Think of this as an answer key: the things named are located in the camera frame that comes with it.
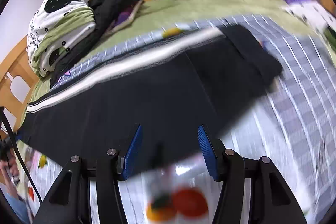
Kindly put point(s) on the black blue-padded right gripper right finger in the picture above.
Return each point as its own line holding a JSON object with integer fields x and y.
{"x": 271, "y": 201}

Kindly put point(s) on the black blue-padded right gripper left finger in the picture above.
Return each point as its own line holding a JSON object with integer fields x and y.
{"x": 68, "y": 200}

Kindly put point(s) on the black pants with white stripe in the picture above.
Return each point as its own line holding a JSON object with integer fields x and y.
{"x": 168, "y": 88}

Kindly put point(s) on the grey white checked sheet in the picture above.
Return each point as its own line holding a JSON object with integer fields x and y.
{"x": 294, "y": 124}

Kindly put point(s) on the folded white green quilt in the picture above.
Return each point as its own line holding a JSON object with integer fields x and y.
{"x": 55, "y": 29}

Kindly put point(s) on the white black-dotted pillow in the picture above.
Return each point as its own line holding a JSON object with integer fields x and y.
{"x": 315, "y": 16}

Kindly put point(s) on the purple cushion with beige edge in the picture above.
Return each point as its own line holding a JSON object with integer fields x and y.
{"x": 125, "y": 18}

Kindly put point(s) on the green bed blanket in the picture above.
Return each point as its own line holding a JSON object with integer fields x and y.
{"x": 164, "y": 14}

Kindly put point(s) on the black jacket on bed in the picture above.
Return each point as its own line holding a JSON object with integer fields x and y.
{"x": 105, "y": 12}

